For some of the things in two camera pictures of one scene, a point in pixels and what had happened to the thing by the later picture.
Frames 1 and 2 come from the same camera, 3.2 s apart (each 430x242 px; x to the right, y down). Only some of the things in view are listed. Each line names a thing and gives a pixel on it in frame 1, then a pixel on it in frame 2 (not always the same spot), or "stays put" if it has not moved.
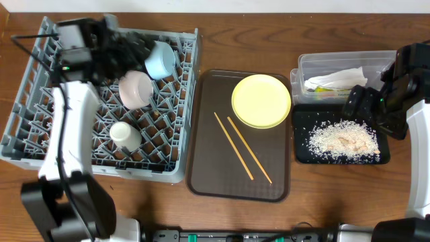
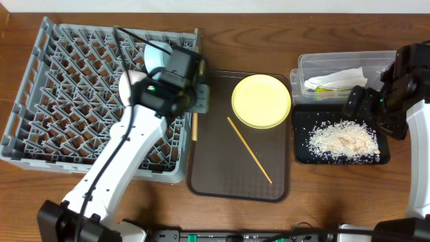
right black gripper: x=368 y=95 stays put
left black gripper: x=135 y=63 to x=201 y=92
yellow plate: x=260 y=101 stays put
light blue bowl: x=160 y=62 stays put
